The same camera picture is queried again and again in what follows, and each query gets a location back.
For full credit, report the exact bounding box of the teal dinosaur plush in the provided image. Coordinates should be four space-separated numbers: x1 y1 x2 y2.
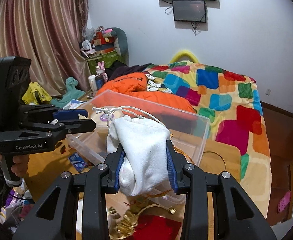
50 77 85 108

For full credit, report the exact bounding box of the green gift box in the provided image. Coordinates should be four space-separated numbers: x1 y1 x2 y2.
86 50 126 75

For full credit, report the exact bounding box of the round tub purple label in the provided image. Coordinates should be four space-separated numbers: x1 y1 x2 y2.
91 106 124 143

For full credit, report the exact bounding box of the colourful patchwork quilt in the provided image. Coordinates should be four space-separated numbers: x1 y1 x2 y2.
145 61 272 215

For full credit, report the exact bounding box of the orange puffer jacket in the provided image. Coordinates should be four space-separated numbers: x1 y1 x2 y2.
97 73 196 113

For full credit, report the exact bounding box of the clear plastic storage bin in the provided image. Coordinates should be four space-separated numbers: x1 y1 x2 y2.
67 90 210 207

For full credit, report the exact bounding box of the yellow garment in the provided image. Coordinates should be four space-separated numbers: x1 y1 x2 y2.
22 82 52 105

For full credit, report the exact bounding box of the small black wall monitor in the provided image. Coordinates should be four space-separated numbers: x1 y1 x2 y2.
172 0 207 23

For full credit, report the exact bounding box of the gold fabric pouch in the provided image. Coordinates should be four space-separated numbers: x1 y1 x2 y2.
107 197 176 239

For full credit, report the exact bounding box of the pink bunny toy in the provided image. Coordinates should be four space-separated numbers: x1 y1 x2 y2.
96 61 108 83

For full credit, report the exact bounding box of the person's left hand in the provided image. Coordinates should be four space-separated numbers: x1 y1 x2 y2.
0 154 29 177

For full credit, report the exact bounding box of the pink satin curtain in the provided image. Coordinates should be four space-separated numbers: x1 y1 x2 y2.
0 0 90 96

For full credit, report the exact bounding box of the pink slipper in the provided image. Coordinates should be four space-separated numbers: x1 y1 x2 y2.
277 191 291 213

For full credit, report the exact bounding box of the yellow curved pillow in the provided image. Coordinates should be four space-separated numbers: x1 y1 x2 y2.
170 50 199 63

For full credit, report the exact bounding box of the white drawstring cloth pouch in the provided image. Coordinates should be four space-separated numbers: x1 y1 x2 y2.
106 106 170 197

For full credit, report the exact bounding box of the small dark blue card box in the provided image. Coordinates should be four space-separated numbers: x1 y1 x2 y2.
68 152 87 173

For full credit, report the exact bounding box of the dark purple garment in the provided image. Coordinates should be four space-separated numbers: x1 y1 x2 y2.
105 60 153 81

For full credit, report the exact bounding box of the grey plush cushion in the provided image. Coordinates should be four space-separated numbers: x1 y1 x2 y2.
111 27 128 56

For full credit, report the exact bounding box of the red cloth pouch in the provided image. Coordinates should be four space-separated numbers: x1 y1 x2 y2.
127 215 182 240

